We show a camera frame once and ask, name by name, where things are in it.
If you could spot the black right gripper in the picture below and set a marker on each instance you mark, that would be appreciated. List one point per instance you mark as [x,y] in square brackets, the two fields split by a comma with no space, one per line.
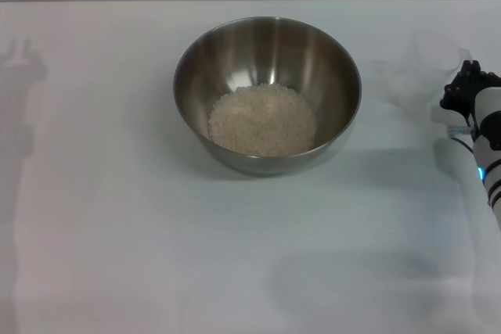
[463,89]

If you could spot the clear plastic measuring cup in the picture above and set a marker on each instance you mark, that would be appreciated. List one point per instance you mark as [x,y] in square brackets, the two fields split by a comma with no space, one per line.
[422,76]

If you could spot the stainless steel mixing bowl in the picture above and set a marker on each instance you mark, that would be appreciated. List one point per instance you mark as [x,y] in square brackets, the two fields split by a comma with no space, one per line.
[313,60]

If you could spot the white rice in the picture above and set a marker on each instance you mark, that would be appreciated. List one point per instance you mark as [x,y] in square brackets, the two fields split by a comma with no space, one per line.
[262,121]

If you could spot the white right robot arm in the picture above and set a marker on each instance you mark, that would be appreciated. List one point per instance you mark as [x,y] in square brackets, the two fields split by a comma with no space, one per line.
[489,146]

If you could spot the silver metal bolt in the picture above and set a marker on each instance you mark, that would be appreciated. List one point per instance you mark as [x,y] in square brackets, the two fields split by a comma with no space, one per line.
[460,130]

